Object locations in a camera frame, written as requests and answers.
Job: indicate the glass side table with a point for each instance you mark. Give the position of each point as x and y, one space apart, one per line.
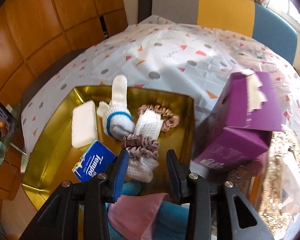
9 124

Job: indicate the wooden wardrobe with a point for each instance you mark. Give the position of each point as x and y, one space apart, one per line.
35 33

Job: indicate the ornate silver tissue holder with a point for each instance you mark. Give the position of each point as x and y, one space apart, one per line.
272 182

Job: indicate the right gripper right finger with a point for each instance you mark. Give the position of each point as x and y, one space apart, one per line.
178 173

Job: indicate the patterned plastic table cover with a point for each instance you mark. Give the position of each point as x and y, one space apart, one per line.
161 55

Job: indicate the grey yellow blue sofa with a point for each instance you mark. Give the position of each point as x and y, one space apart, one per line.
240 16

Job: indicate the white glove blue stripe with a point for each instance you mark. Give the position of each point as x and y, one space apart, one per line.
117 120

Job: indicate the blue Tempo tissue pack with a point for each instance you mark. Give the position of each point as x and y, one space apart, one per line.
93 162

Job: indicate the pink cloth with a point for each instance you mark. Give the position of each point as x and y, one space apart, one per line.
134 216

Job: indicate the purple tissue box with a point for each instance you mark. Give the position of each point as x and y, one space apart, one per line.
240 126

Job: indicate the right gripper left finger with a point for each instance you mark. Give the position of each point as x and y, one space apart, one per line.
117 177

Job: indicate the brown scrunchie waffle cloth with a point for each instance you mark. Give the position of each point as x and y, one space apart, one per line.
170 120

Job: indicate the white sponge block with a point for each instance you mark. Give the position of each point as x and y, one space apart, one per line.
84 125

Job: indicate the white waffle cloth with scrunchie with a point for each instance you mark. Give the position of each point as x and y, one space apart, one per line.
143 147

